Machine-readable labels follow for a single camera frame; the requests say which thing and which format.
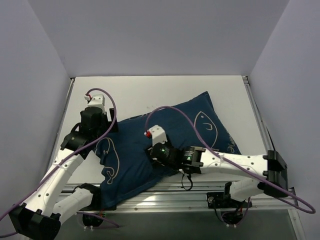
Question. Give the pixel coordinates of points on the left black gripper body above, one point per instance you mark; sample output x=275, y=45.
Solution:
x=111, y=120

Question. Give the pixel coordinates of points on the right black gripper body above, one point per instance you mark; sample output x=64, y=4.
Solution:
x=155, y=155

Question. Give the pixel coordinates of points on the blue fish-print pillowcase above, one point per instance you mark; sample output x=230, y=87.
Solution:
x=131, y=165

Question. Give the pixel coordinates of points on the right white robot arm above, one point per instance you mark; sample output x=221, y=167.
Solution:
x=262, y=174

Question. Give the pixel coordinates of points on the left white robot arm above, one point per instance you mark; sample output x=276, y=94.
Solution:
x=40, y=215

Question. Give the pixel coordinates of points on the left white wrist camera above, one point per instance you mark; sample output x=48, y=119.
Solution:
x=97, y=101

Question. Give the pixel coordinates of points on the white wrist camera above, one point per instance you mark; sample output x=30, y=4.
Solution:
x=157, y=134
x=97, y=101

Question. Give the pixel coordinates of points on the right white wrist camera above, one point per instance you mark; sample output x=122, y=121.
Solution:
x=157, y=134

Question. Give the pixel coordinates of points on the aluminium mounting rail frame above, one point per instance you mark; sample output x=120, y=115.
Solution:
x=138, y=95

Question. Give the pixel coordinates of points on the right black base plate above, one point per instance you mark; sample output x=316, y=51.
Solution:
x=215, y=199

